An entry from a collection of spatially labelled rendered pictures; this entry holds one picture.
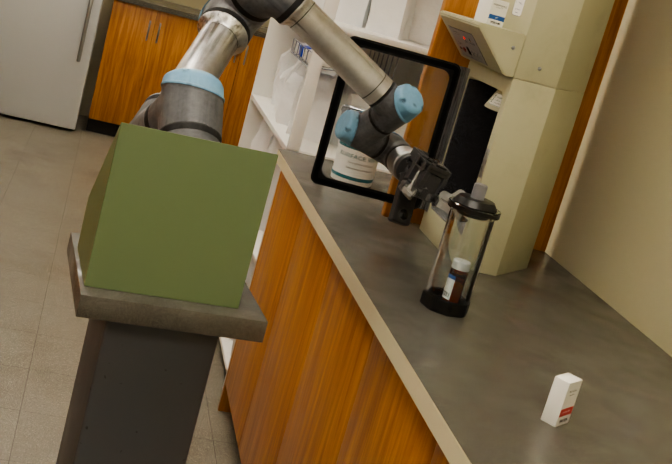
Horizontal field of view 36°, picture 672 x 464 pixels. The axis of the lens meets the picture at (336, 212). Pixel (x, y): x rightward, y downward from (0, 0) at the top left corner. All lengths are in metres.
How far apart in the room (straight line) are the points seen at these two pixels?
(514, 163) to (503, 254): 0.23
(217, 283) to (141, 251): 0.14
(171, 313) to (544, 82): 1.11
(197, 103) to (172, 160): 0.20
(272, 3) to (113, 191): 0.67
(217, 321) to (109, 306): 0.18
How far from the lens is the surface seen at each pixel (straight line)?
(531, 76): 2.43
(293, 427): 2.59
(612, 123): 2.87
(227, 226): 1.75
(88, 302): 1.72
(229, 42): 2.20
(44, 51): 7.20
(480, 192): 2.07
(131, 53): 7.31
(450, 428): 1.58
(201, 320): 1.75
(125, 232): 1.72
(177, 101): 1.87
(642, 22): 2.88
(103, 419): 1.88
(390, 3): 3.64
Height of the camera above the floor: 1.54
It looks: 13 degrees down
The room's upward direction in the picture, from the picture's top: 16 degrees clockwise
